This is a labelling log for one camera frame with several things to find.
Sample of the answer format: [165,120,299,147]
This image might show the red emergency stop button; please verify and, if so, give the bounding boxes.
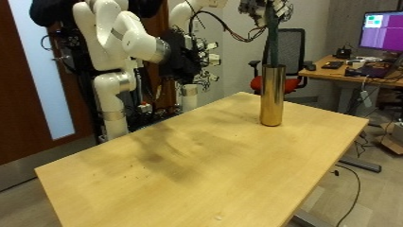
[137,100,155,114]

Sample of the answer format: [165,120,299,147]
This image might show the grey table foot bar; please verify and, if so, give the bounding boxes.
[338,155,383,174]

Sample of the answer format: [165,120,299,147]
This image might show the black floor cable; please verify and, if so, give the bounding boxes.
[333,164,363,227]

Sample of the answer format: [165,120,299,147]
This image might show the wooden office desk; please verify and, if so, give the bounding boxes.
[297,54,403,115]

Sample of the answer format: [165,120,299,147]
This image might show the open laptop with purple screen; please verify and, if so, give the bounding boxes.
[359,53,403,79]

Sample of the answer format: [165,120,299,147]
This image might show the dark jacket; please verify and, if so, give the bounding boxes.
[28,0,77,27]

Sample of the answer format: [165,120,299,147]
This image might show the brown cardboard box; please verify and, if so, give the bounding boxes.
[374,122,403,156]

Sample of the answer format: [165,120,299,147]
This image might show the tall gold cylinder vase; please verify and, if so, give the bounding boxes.
[258,63,288,128]

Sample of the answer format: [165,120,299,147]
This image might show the black desk phone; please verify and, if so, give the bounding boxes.
[335,45,354,61]

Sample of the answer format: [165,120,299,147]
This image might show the black keyboard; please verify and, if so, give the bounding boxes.
[321,61,346,70]

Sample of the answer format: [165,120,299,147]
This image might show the computer monitor with purple screen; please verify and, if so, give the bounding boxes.
[358,9,403,53]

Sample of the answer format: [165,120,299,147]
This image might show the white power strip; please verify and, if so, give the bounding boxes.
[359,89,374,109]

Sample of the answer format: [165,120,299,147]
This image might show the black mesh chair, red seat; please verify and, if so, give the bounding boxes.
[248,27,315,96]

